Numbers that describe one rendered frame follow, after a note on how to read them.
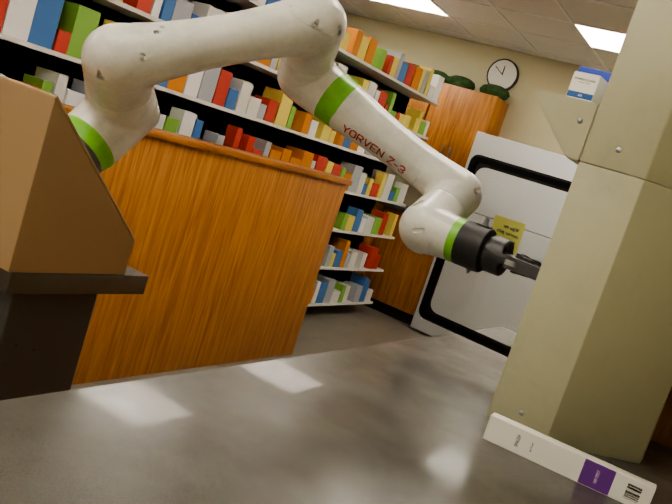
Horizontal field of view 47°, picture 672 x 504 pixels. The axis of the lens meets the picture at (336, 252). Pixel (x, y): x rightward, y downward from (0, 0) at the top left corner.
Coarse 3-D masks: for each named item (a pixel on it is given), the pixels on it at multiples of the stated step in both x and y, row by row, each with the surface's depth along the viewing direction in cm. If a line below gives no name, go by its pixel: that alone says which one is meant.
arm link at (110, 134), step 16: (80, 112) 149; (96, 112) 149; (112, 112) 147; (128, 112) 148; (144, 112) 151; (80, 128) 147; (96, 128) 148; (112, 128) 150; (128, 128) 152; (144, 128) 156; (96, 144) 148; (112, 144) 150; (128, 144) 154; (112, 160) 152
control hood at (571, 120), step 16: (544, 96) 134; (560, 96) 132; (544, 112) 134; (560, 112) 132; (576, 112) 131; (592, 112) 130; (560, 128) 132; (576, 128) 131; (560, 144) 132; (576, 144) 131; (576, 160) 131
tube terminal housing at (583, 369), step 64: (640, 0) 127; (640, 64) 126; (640, 128) 126; (576, 192) 130; (640, 192) 126; (576, 256) 130; (640, 256) 128; (576, 320) 130; (640, 320) 131; (512, 384) 134; (576, 384) 130; (640, 384) 133; (576, 448) 133; (640, 448) 136
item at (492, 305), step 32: (512, 192) 169; (544, 192) 165; (512, 224) 169; (544, 224) 165; (544, 256) 164; (448, 288) 177; (480, 288) 172; (512, 288) 168; (480, 320) 171; (512, 320) 167
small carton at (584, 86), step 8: (576, 72) 140; (576, 80) 139; (584, 80) 139; (592, 80) 138; (600, 80) 138; (568, 88) 140; (576, 88) 139; (584, 88) 138; (592, 88) 138; (600, 88) 139; (568, 96) 140; (576, 96) 139; (584, 96) 138; (592, 96) 138; (600, 96) 140
